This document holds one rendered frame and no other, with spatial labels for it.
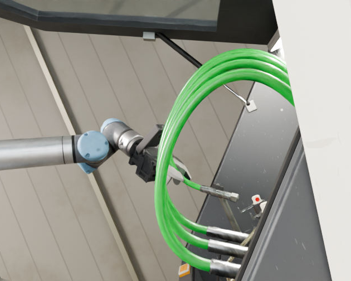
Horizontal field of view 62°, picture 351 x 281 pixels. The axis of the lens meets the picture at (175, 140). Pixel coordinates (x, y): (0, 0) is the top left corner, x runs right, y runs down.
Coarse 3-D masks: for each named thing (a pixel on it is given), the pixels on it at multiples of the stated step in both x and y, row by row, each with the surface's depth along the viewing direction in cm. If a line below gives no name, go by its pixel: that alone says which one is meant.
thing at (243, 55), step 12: (216, 60) 52; (228, 60) 52; (264, 60) 51; (276, 60) 51; (204, 72) 52; (192, 84) 52; (180, 96) 52; (168, 120) 52; (180, 216) 51; (192, 228) 51; (204, 228) 51; (216, 228) 51; (228, 240) 51; (240, 240) 50
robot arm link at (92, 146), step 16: (0, 144) 69; (16, 144) 70; (32, 144) 71; (48, 144) 72; (64, 144) 73; (80, 144) 72; (96, 144) 73; (0, 160) 69; (16, 160) 70; (32, 160) 71; (48, 160) 72; (64, 160) 73; (80, 160) 75; (96, 160) 75
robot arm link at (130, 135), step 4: (128, 132) 87; (132, 132) 87; (136, 132) 88; (124, 136) 86; (128, 136) 86; (132, 136) 85; (136, 136) 86; (140, 136) 87; (120, 140) 86; (124, 140) 85; (128, 140) 85; (120, 144) 85; (124, 144) 85; (128, 144) 85; (120, 148) 87; (124, 148) 85; (124, 152) 86; (128, 156) 87
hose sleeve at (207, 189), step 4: (200, 188) 72; (204, 188) 72; (208, 188) 72; (212, 188) 71; (216, 188) 72; (204, 192) 72; (208, 192) 71; (212, 192) 71; (216, 192) 70; (220, 192) 70; (224, 192) 70; (228, 192) 70; (220, 196) 70; (224, 196) 70; (228, 196) 69
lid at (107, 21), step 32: (0, 0) 86; (32, 0) 84; (64, 0) 82; (96, 0) 80; (128, 0) 79; (160, 0) 77; (192, 0) 76; (224, 0) 71; (256, 0) 69; (96, 32) 99; (128, 32) 97; (160, 32) 94; (192, 32) 92; (224, 32) 90; (256, 32) 87
